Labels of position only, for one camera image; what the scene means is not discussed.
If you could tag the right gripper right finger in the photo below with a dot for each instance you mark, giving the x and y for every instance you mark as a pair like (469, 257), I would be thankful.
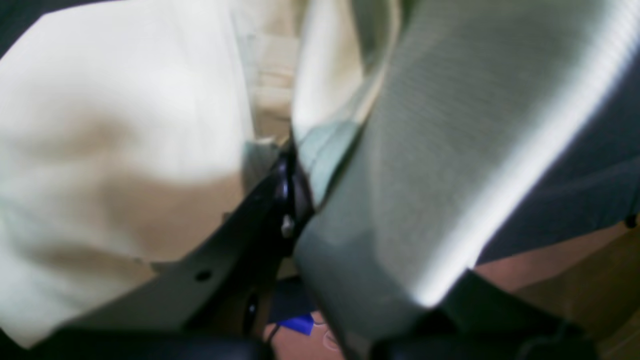
(474, 312)

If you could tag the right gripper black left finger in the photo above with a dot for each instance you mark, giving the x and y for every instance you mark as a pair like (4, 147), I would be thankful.
(230, 283)

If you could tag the light green T-shirt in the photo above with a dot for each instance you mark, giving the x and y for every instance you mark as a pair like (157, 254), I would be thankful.
(131, 129)

